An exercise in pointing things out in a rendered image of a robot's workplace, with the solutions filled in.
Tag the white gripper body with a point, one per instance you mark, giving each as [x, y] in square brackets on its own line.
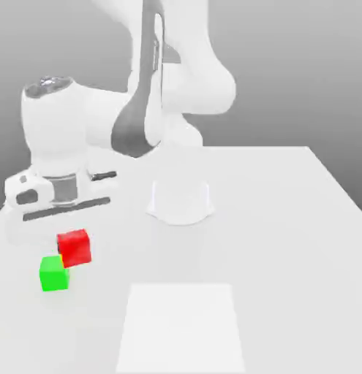
[66, 206]

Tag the small red cube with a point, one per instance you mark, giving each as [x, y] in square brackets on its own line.
[75, 248]

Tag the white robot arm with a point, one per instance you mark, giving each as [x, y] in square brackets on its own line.
[195, 73]

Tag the small green cube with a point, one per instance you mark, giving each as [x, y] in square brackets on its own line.
[53, 276]

